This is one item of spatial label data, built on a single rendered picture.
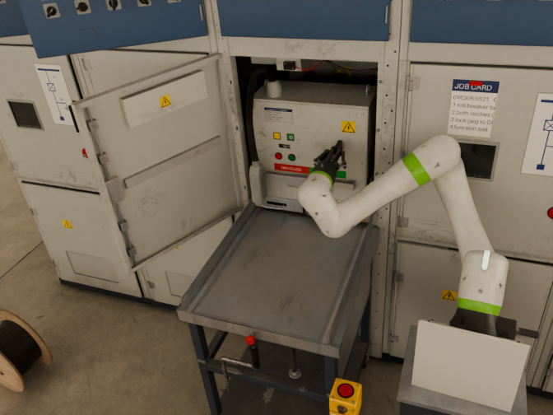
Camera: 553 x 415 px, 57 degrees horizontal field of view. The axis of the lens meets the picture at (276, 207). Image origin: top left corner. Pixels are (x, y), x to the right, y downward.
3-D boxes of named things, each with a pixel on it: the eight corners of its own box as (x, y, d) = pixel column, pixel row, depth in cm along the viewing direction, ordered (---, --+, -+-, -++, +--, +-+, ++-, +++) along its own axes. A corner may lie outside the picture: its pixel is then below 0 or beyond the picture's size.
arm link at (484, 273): (499, 316, 163) (509, 258, 165) (500, 316, 149) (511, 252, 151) (457, 307, 168) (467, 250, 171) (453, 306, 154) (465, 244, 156)
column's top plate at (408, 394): (523, 351, 176) (524, 347, 175) (526, 434, 152) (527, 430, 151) (410, 328, 189) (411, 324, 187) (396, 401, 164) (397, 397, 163)
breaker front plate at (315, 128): (364, 213, 219) (366, 109, 192) (259, 198, 235) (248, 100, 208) (364, 212, 220) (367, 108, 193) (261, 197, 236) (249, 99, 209)
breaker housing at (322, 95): (366, 212, 220) (369, 107, 192) (259, 197, 236) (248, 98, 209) (388, 156, 258) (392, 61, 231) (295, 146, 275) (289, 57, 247)
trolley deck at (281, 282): (339, 359, 172) (339, 347, 169) (178, 320, 193) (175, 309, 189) (378, 238, 223) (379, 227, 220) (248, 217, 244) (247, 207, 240)
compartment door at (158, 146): (120, 268, 213) (65, 100, 171) (237, 202, 247) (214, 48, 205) (128, 275, 209) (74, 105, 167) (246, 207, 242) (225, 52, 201)
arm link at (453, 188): (510, 290, 176) (458, 151, 192) (513, 287, 161) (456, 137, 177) (472, 300, 180) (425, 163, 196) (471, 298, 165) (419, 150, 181)
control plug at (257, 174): (262, 204, 223) (258, 170, 213) (252, 202, 225) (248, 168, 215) (268, 194, 229) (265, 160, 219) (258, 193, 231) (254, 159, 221)
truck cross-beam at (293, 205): (370, 223, 221) (370, 212, 217) (255, 206, 238) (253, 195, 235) (373, 216, 224) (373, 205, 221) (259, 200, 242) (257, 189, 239)
